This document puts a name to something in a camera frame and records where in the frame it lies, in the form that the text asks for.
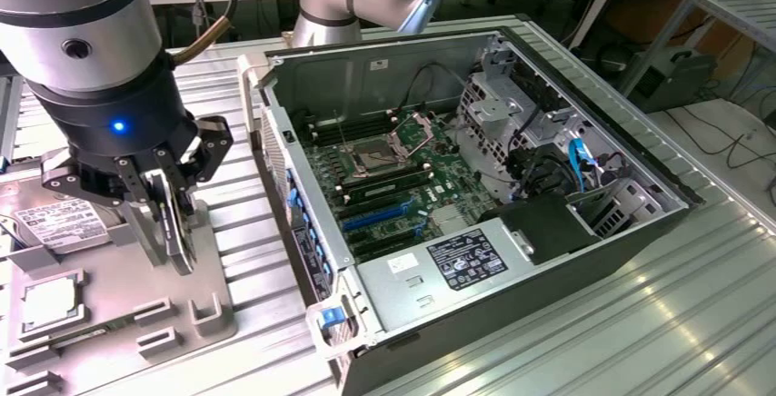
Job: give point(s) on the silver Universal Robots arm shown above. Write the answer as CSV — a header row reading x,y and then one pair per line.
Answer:
x,y
73,28

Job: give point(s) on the grey parts rack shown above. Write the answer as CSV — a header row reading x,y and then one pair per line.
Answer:
x,y
134,287

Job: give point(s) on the hard disk with blue carrier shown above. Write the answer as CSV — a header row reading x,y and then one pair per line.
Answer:
x,y
55,228

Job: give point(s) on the open grey PC case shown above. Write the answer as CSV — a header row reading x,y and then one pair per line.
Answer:
x,y
607,278

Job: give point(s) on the grey power supply unit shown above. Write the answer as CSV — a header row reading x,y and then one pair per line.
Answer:
x,y
412,287

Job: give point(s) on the grey case corner bracket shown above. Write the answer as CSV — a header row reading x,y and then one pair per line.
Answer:
x,y
252,66
315,332

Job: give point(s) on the silver disk bay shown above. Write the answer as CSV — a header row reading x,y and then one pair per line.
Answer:
x,y
612,214

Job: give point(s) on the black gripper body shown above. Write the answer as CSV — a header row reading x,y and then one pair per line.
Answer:
x,y
116,110

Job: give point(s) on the green RAM stick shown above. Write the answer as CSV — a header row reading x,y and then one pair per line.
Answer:
x,y
97,331
385,189

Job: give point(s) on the CPU socket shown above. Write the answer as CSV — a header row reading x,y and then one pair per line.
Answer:
x,y
372,156

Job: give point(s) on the blue expansion slot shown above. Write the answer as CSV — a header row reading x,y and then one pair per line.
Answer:
x,y
372,220

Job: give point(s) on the blue case release latch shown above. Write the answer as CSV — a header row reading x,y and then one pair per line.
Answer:
x,y
331,316

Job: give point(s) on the silver drive cage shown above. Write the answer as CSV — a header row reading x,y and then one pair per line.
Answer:
x,y
491,110

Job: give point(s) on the blue slot clip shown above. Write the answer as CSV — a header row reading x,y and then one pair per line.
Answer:
x,y
320,253
313,237
307,221
294,198

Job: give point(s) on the silver CPU chip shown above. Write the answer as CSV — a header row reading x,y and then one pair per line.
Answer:
x,y
51,300

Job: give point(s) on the metal slat side table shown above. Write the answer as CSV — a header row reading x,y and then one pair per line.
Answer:
x,y
743,10

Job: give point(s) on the silver chipset heat sink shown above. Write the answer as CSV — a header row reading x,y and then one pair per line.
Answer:
x,y
448,221

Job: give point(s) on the black plastic shroud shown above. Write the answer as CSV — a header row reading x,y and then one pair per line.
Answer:
x,y
540,228

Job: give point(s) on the green motherboard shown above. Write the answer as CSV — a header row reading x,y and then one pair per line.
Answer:
x,y
452,187

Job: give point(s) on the metal socket cover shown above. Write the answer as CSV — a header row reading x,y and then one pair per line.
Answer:
x,y
416,130

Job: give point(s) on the black graphics card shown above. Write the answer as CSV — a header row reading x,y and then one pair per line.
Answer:
x,y
176,241

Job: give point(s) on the thin metal locking lever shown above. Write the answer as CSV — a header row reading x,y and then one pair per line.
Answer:
x,y
341,128

